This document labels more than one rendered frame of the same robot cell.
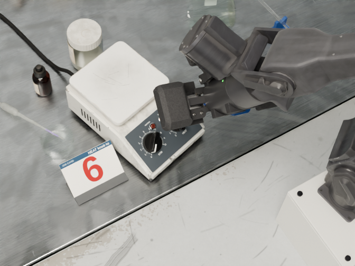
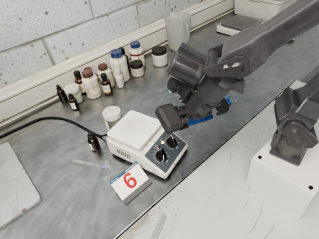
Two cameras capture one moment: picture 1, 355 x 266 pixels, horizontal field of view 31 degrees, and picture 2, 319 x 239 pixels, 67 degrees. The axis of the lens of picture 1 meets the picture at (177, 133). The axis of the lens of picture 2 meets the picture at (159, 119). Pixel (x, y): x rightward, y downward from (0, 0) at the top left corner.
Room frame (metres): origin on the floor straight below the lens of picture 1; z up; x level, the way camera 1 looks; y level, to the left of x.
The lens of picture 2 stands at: (0.09, 0.04, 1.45)
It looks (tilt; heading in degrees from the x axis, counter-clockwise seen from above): 42 degrees down; 359
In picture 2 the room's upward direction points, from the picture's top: 8 degrees counter-clockwise
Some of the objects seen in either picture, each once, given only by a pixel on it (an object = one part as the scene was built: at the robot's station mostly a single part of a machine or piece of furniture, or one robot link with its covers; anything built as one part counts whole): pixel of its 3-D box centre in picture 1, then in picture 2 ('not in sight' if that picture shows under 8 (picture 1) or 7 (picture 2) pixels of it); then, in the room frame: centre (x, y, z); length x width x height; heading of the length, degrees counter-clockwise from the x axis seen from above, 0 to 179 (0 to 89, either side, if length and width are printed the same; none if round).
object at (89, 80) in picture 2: not in sight; (90, 83); (0.91, 0.27, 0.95); 0.06 x 0.06 x 0.11
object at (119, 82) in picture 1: (119, 82); (135, 128); (0.59, 0.10, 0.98); 0.12 x 0.12 x 0.01; 51
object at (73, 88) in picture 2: not in sight; (74, 94); (0.89, 0.34, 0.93); 0.06 x 0.06 x 0.07
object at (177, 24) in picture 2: not in sight; (179, 33); (1.22, -0.14, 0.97); 0.18 x 0.13 x 0.15; 16
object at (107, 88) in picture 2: not in sight; (106, 83); (0.91, 0.21, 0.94); 0.04 x 0.04 x 0.09
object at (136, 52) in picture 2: not in sight; (136, 54); (1.09, 0.08, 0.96); 0.06 x 0.06 x 0.11
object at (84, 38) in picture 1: (85, 46); (114, 120); (0.69, 0.17, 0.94); 0.06 x 0.06 x 0.08
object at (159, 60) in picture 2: not in sight; (159, 56); (1.09, -0.03, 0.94); 0.07 x 0.07 x 0.07
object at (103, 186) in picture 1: (94, 172); (131, 182); (0.45, 0.13, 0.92); 0.09 x 0.06 x 0.04; 126
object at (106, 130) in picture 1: (131, 106); (144, 142); (0.57, 0.08, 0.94); 0.22 x 0.13 x 0.08; 51
